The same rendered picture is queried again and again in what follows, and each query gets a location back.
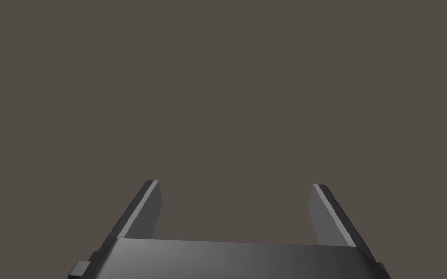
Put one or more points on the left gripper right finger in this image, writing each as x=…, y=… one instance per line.
x=330, y=221

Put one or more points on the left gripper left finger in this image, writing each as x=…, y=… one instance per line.
x=143, y=217

